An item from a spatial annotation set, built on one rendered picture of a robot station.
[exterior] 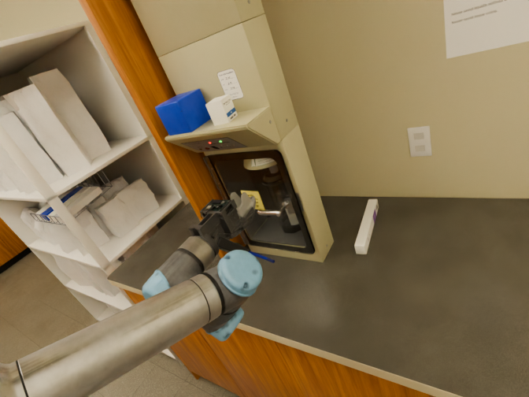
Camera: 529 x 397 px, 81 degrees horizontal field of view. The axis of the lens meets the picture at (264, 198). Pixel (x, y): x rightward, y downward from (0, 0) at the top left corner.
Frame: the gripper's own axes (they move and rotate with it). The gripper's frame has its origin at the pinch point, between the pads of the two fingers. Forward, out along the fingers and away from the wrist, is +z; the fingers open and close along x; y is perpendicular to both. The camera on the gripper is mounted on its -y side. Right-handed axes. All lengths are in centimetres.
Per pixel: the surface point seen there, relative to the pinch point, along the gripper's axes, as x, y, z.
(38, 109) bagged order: 122, 39, 17
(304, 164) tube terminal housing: -5.0, -1.9, 22.7
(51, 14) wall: 140, 78, 59
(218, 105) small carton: 4.4, 25.0, 7.3
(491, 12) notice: -51, 20, 58
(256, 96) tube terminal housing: -1.8, 23.1, 15.3
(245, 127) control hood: -4.2, 19.4, 3.8
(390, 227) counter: -23, -37, 36
